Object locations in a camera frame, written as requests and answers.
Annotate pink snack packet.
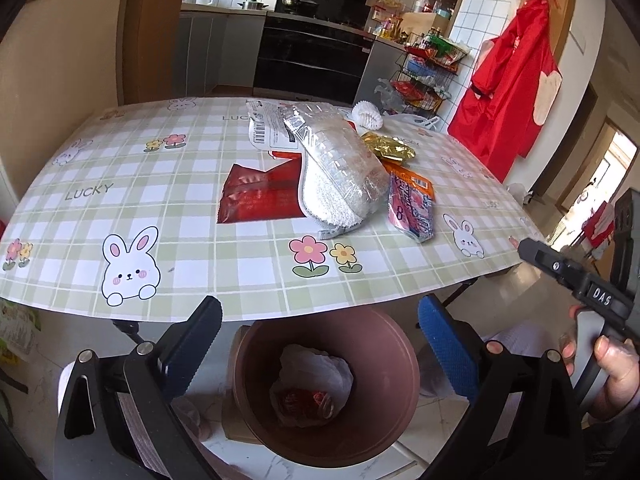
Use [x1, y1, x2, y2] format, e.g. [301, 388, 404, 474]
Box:
[389, 176, 436, 244]

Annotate black wire storage rack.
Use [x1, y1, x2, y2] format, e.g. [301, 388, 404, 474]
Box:
[387, 40, 472, 117]

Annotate beige refrigerator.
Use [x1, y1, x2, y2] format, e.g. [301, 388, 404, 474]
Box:
[0, 0, 127, 173]

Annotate white foam fruit net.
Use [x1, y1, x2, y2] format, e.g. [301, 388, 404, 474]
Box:
[350, 101, 385, 130]

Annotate red apron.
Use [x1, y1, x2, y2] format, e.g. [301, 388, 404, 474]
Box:
[446, 0, 562, 184]

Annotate grey base cabinets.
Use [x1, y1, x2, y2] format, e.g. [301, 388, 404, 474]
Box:
[177, 2, 267, 97]

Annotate brown plastic trash bin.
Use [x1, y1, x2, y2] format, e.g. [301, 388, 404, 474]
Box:
[232, 306, 421, 468]

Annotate gold foil wrapper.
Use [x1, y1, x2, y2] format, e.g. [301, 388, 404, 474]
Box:
[361, 131, 418, 162]

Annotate clear plastic bag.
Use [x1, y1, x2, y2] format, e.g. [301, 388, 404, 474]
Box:
[374, 79, 407, 112]

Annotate checked rabbit print tablecloth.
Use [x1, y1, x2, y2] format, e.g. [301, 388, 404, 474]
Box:
[0, 96, 547, 324]

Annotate clear bag of white granules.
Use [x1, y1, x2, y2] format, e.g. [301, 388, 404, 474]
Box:
[283, 101, 392, 241]

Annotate grey narrow base cabinet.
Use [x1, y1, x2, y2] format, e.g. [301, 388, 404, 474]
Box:
[356, 40, 407, 109]

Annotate wooden box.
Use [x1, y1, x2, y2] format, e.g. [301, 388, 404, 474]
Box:
[400, 11, 451, 37]

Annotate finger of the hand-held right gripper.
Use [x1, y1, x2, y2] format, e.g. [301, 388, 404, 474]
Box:
[517, 237, 587, 291]

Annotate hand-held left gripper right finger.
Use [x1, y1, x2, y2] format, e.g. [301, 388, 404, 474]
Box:
[417, 294, 586, 480]

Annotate person's right hand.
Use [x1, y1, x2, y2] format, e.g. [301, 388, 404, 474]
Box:
[559, 305, 640, 420]

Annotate orange snack packet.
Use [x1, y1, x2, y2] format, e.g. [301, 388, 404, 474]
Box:
[385, 160, 437, 198]

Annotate black table leg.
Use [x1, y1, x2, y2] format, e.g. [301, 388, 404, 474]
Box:
[111, 319, 147, 346]
[440, 280, 482, 307]

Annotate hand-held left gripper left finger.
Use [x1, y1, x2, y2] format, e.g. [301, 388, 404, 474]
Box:
[52, 296, 223, 480]

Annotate crumpled white plastic bag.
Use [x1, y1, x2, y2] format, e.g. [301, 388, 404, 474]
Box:
[270, 344, 354, 429]

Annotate red foil packet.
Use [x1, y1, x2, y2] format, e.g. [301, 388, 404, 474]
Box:
[216, 162, 307, 224]

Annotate red cloth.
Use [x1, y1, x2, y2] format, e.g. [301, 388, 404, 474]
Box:
[582, 202, 617, 249]

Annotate green printed plastic bag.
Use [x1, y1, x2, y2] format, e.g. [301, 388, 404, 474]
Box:
[0, 300, 42, 363]

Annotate black integrated stove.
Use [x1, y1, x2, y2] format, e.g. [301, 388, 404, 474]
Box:
[254, 12, 377, 104]

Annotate white printed shopping bag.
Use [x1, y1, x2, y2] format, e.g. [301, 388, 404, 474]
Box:
[385, 112, 442, 133]

